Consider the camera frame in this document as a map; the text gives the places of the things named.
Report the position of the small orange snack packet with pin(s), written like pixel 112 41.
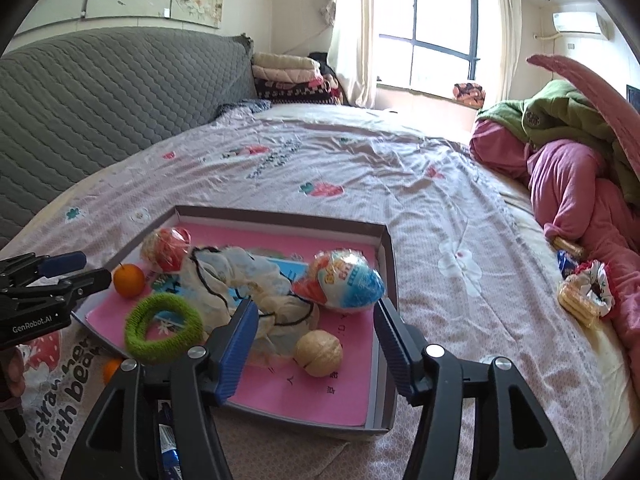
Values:
pixel 567 246

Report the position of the grey quilted headboard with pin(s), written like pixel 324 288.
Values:
pixel 100 110

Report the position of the black framed window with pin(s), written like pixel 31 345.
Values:
pixel 430 45

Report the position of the green fuzzy hair scrunchie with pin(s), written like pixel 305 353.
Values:
pixel 135 332

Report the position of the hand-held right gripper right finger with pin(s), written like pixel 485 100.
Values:
pixel 395 352

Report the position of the floral folded blanket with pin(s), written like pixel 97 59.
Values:
pixel 469 94

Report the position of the pink folded blanket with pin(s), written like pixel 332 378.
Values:
pixel 300 82

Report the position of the dark patterned cloth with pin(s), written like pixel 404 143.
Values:
pixel 245 109

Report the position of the walnut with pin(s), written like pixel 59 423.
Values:
pixel 317 352

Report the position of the cream folded blanket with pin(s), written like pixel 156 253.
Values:
pixel 285 65

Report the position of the person's left hand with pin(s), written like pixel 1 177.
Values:
pixel 12 375

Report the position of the green garment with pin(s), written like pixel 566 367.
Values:
pixel 560 115

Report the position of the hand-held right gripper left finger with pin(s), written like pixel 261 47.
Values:
pixel 240 355

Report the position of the white air conditioner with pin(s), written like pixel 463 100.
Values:
pixel 580 23

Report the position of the pink fleece blanket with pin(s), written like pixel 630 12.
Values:
pixel 575 190

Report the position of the pink quilted mat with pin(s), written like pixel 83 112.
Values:
pixel 595 95

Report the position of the blue toy egg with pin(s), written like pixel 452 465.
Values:
pixel 340 282

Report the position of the orange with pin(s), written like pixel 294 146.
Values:
pixel 110 371
pixel 128 280

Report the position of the white red hair scrunchie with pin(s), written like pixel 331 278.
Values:
pixel 600 280

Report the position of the dark screen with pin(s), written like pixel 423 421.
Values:
pixel 634 97

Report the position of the red wrapped toy egg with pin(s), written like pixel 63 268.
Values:
pixel 165 249

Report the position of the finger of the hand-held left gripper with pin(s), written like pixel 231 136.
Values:
pixel 85 282
pixel 62 262

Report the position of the grey shallow cardboard box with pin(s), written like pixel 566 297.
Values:
pixel 385 270

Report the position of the cream curtain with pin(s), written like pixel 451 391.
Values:
pixel 507 45
pixel 352 35

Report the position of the small blue packet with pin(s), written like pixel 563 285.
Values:
pixel 567 262

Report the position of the blue snack packet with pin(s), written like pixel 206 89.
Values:
pixel 169 445

